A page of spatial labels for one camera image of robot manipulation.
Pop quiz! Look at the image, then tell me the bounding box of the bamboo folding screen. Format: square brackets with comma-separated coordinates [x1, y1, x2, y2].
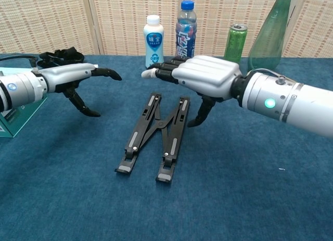
[0, 0, 333, 58]

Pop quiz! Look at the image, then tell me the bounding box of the green drink can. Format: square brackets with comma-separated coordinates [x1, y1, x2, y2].
[223, 23, 248, 65]

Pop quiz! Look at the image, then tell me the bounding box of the blue table cloth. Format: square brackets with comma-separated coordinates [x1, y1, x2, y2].
[0, 53, 333, 241]

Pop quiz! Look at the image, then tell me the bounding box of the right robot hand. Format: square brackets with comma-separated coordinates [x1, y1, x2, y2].
[141, 55, 247, 128]

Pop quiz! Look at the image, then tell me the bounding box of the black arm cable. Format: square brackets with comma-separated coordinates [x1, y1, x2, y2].
[0, 54, 40, 70]

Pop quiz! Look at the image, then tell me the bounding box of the black strap bundle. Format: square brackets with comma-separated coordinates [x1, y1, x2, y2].
[36, 46, 85, 70]

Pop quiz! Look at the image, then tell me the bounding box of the teal Philips speaker box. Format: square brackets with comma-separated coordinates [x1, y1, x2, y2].
[0, 67, 48, 138]

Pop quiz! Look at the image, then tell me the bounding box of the black silver folding laptop stand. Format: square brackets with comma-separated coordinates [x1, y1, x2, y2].
[114, 92, 191, 184]

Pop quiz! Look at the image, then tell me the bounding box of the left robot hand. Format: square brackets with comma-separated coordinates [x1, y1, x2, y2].
[39, 63, 123, 118]

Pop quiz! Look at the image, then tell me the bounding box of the blue capped sports drink bottle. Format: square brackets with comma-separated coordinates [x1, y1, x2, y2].
[174, 0, 197, 58]

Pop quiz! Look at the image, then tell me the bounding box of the green glass spray bottle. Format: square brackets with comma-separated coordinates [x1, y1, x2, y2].
[247, 0, 292, 72]

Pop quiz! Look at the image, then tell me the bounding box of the white yogurt drink bottle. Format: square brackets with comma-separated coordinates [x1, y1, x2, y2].
[143, 15, 165, 69]

